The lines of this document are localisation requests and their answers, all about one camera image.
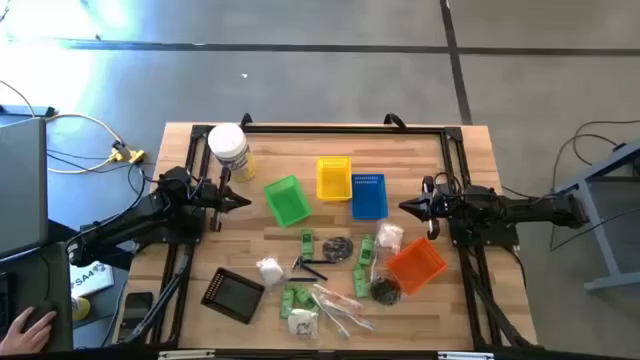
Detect green plastic basket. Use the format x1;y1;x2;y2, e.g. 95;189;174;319
263;174;314;229

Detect white printed booklet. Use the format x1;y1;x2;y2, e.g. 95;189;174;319
68;259;115;299

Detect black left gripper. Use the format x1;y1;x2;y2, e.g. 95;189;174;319
199;168;253;232

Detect black floor cable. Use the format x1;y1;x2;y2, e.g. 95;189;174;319
549;118;640;251

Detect yellow plastic basket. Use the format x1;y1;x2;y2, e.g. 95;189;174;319
315;155;354;203

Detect silver metal bracket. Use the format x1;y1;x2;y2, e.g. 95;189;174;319
158;349;216;360
437;351;495;360

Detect yellow cable connector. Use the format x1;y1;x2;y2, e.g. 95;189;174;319
108;141;147;165

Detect black desk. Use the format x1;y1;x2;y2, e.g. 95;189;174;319
0;242;75;354

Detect black plastic basket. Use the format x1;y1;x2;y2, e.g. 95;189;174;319
200;266;266;325

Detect person's hand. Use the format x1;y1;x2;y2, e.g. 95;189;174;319
0;305;57;356

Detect clear bag white cotton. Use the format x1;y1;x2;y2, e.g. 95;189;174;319
255;256;286;291
375;221;405;254

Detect bagged black hair ties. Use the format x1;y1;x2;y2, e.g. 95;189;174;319
368;276;404;307
321;236;355;263

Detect orange plastic basket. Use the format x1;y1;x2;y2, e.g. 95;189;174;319
385;236;449;296

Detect blue plastic basket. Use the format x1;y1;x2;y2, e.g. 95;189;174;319
350;172;390;221

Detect grey metal table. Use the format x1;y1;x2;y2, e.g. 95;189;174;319
552;139;640;295

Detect computer monitor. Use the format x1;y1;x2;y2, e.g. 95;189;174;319
0;117;50;260

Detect small yellow white container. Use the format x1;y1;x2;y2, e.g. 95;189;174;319
71;295;92;322

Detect white cable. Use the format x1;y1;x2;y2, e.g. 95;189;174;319
0;79;126;175

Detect small green toiletry bottle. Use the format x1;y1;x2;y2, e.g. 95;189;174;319
293;284;317;314
352;264;370;300
358;234;376;267
279;287;296;320
299;228;315;261

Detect black computer mouse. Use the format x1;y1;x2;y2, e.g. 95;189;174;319
22;298;56;326

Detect yellow Lysol wipes canister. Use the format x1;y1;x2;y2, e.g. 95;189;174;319
207;122;258;184

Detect white cotton bag black print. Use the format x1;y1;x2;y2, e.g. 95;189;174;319
287;308;320;342

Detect dark floor bar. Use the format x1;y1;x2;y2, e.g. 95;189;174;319
0;104;56;119

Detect bagged toothbrush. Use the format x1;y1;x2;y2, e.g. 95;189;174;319
327;299;376;332
312;283;364;311
317;294;351;342
369;244;384;281

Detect black aluminium table frame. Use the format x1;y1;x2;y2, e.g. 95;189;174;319
117;123;539;351

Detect black keyboard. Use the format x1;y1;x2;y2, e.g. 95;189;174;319
0;272;14;334

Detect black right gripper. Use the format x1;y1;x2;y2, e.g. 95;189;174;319
398;174;466;241

